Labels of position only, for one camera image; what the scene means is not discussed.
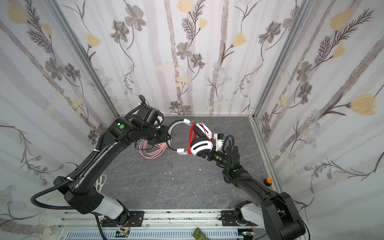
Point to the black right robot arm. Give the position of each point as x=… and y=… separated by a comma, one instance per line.
x=276, y=212

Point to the pink headset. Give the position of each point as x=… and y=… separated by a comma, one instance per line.
x=152, y=151

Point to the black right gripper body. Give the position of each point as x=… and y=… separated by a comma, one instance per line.
x=212, y=154

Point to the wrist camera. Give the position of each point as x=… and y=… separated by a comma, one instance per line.
x=150, y=116
x=219, y=141

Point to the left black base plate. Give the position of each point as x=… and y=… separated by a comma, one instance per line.
x=136, y=219

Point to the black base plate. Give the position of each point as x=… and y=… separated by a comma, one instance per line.
x=136, y=219
x=229, y=218

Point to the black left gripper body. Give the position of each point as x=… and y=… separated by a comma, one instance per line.
x=162, y=137

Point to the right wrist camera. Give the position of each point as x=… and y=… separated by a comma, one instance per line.
x=219, y=141

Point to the aluminium mounting rail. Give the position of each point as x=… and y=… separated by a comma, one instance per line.
x=157, y=225

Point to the white scissors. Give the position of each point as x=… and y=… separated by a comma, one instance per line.
x=101, y=182

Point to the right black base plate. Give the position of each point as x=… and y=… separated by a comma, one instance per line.
x=229, y=218

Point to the small brown orange-capped bottle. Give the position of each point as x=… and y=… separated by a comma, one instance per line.
x=268, y=182

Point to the green circuit board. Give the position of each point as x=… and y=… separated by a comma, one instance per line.
x=199, y=235

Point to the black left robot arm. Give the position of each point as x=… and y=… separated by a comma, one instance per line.
x=78, y=188

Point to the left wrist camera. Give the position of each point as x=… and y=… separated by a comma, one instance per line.
x=150, y=116

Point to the white black headset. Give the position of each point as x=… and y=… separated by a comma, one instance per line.
x=200, y=142

